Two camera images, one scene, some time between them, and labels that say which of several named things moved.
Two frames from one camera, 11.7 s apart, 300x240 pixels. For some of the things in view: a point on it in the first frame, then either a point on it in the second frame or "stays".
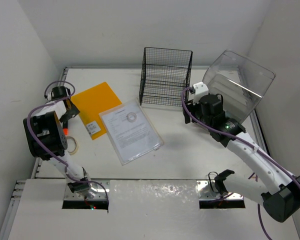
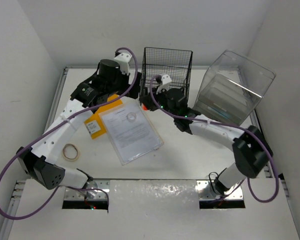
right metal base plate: (207, 190) stays
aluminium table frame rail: (6, 229) stays
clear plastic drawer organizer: (241, 81) stays
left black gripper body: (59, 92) -> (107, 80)
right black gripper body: (196, 112) -> (161, 98)
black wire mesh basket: (165, 74) stays
